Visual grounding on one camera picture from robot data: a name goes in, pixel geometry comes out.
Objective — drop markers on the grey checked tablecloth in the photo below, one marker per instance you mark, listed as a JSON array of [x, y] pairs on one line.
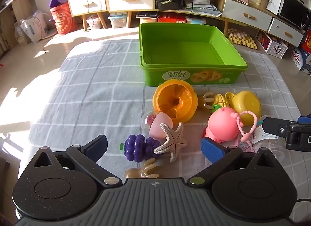
[[92, 90]]

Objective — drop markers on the wooden TV cabinet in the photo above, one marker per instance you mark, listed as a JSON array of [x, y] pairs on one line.
[[218, 5]]

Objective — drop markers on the beige rubber octopus toy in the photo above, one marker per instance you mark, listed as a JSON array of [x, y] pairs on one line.
[[145, 171], [206, 101]]

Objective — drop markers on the green plastic storage box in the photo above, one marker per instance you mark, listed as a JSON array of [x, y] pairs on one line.
[[184, 46]]

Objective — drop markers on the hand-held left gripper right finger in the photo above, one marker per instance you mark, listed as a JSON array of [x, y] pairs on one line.
[[212, 149]]

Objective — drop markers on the purple toy grape bunch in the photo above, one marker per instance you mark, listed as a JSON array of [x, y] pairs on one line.
[[138, 147]]

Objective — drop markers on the white and red carton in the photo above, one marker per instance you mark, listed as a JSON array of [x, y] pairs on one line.
[[275, 46]]

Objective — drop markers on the white plastic bag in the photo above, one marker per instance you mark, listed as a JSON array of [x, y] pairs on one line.
[[34, 28]]

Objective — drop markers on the blue and white carton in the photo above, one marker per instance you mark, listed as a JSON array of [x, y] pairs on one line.
[[301, 59]]

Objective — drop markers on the pink pig toy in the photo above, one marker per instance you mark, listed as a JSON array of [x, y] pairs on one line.
[[223, 124]]

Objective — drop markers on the black microwave oven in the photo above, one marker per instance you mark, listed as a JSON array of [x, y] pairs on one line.
[[291, 11]]

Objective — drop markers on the black keyboard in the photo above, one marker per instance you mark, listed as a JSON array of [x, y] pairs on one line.
[[147, 16]]

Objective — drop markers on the stack of folded light cloths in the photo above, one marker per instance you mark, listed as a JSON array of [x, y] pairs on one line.
[[204, 6]]

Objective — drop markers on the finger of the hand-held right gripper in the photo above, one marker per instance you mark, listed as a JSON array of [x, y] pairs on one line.
[[274, 126], [305, 119]]

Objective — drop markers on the clear plastic storage bin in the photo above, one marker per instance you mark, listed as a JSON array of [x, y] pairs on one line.
[[117, 22], [93, 23]]

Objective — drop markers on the clear pink capsule ball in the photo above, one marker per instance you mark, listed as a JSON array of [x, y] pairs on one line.
[[159, 124]]

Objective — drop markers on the black bag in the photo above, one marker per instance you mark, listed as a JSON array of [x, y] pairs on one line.
[[170, 1]]

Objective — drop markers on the yellow egg tray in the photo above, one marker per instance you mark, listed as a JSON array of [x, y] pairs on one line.
[[241, 37]]

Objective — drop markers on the clear cotton swab jar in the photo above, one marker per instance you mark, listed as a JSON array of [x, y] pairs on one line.
[[264, 141]]

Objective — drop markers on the yellow toy corn cob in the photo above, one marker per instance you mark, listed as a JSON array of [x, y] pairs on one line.
[[221, 101]]

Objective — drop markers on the red bag with face print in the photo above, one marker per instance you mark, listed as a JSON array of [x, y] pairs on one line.
[[63, 20]]

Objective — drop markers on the beige starfish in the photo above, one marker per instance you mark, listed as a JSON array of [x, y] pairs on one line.
[[172, 141]]

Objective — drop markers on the red flat box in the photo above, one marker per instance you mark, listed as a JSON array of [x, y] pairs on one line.
[[170, 19]]

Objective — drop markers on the orange pumpkin-shaped toy bowl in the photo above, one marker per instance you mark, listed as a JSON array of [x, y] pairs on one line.
[[175, 101]]

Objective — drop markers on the yellow toy pot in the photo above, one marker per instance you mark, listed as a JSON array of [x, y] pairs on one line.
[[245, 104]]

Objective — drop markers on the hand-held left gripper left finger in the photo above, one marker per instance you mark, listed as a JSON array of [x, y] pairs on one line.
[[96, 147]]

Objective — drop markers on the wooden bookshelf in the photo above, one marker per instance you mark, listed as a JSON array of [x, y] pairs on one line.
[[12, 9]]

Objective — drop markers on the small pink patterned packet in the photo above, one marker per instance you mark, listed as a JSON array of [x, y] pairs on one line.
[[245, 146]]

